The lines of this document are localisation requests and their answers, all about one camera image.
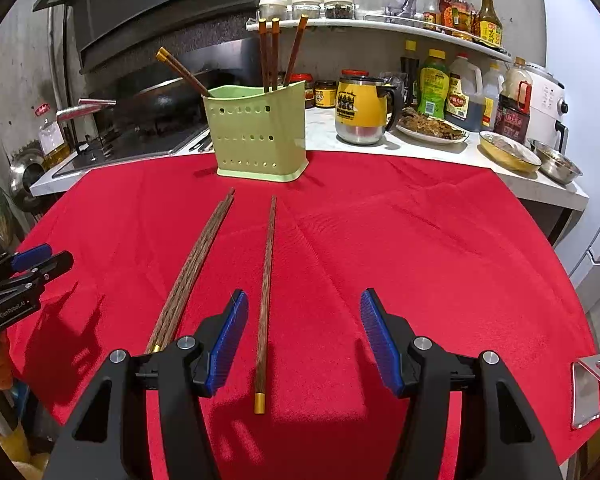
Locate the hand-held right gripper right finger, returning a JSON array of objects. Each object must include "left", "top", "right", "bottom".
[{"left": 359, "top": 288, "right": 564, "bottom": 480}]

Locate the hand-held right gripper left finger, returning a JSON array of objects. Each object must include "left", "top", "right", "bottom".
[{"left": 50, "top": 288, "right": 250, "bottom": 480}]

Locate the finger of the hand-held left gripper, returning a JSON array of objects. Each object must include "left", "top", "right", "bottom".
[
  {"left": 9, "top": 243, "right": 54, "bottom": 272},
  {"left": 26, "top": 251, "right": 75, "bottom": 285}
]

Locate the wooden chopstick gold tip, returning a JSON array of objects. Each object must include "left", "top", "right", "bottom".
[
  {"left": 156, "top": 198, "right": 236, "bottom": 353},
  {"left": 258, "top": 18, "right": 270, "bottom": 93},
  {"left": 282, "top": 15, "right": 310, "bottom": 88},
  {"left": 155, "top": 53, "right": 211, "bottom": 98},
  {"left": 270, "top": 17, "right": 281, "bottom": 91},
  {"left": 161, "top": 47, "right": 217, "bottom": 97},
  {"left": 146, "top": 188, "right": 236, "bottom": 356},
  {"left": 253, "top": 195, "right": 278, "bottom": 415}
]

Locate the green plastic utensil holder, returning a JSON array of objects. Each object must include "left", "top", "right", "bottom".
[{"left": 202, "top": 80, "right": 310, "bottom": 181}]

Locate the steel pot lid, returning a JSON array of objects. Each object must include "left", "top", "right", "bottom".
[{"left": 8, "top": 150, "right": 47, "bottom": 212}]

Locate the red tablecloth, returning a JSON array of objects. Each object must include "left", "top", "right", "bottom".
[{"left": 5, "top": 151, "right": 600, "bottom": 480}]

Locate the cooking oil bottle red cap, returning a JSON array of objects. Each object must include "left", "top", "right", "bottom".
[{"left": 34, "top": 104, "right": 72, "bottom": 169}]

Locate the black glass gas stove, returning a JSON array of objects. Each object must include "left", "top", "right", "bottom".
[{"left": 51, "top": 121, "right": 212, "bottom": 179}]

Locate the steel wok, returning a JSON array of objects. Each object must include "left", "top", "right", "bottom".
[{"left": 56, "top": 79, "right": 207, "bottom": 135}]

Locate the bunch of metal chopsticks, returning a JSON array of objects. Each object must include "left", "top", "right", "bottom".
[{"left": 187, "top": 129, "right": 215, "bottom": 155}]

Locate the white kitchen counter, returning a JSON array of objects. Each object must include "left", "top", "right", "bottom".
[{"left": 29, "top": 104, "right": 590, "bottom": 212}]

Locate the plate of food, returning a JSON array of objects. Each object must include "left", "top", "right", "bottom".
[{"left": 395, "top": 106, "right": 470, "bottom": 146}]

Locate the yellow steel mug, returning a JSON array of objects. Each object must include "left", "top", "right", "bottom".
[{"left": 335, "top": 76, "right": 400, "bottom": 146}]

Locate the steel bowl with food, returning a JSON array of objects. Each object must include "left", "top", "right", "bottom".
[{"left": 528, "top": 138, "right": 584, "bottom": 185}]

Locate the yellow label jar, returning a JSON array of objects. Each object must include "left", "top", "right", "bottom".
[{"left": 314, "top": 80, "right": 338, "bottom": 109}]

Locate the green bottle yellow cap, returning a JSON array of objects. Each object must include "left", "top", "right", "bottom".
[{"left": 417, "top": 49, "right": 452, "bottom": 120}]

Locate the dark sauce jar red lid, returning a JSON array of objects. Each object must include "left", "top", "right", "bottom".
[{"left": 286, "top": 71, "right": 316, "bottom": 110}]

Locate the dark bottle yellow cap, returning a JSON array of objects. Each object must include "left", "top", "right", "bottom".
[{"left": 400, "top": 40, "right": 421, "bottom": 110}]

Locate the white plastic jug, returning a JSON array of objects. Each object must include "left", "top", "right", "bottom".
[{"left": 481, "top": 59, "right": 507, "bottom": 130}]

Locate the black range hood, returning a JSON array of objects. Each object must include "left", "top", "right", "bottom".
[{"left": 32, "top": 0, "right": 261, "bottom": 77}]

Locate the white refrigerator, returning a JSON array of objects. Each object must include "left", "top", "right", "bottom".
[{"left": 536, "top": 0, "right": 600, "bottom": 346}]

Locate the white kitchen appliance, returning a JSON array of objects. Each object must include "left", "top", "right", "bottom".
[{"left": 522, "top": 61, "right": 570, "bottom": 155}]

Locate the yellow oil bottle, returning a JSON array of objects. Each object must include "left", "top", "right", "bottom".
[{"left": 451, "top": 0, "right": 475, "bottom": 42}]

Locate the spice jar white lid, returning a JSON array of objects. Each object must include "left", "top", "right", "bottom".
[
  {"left": 291, "top": 0, "right": 322, "bottom": 21},
  {"left": 258, "top": 0, "right": 288, "bottom": 22},
  {"left": 322, "top": 0, "right": 354, "bottom": 20}
]

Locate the tall brown sauce bottle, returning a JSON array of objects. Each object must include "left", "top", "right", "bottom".
[{"left": 473, "top": 0, "right": 505, "bottom": 50}]

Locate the clear bottle yellow cap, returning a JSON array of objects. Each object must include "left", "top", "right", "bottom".
[{"left": 421, "top": 0, "right": 441, "bottom": 31}]

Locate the glass jar red lid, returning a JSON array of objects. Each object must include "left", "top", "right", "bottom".
[{"left": 353, "top": 0, "right": 387, "bottom": 19}]

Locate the oil bottle red handle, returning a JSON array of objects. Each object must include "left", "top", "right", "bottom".
[{"left": 494, "top": 56, "right": 533, "bottom": 145}]

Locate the white wall shelf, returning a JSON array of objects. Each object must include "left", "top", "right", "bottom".
[{"left": 245, "top": 16, "right": 515, "bottom": 63}]

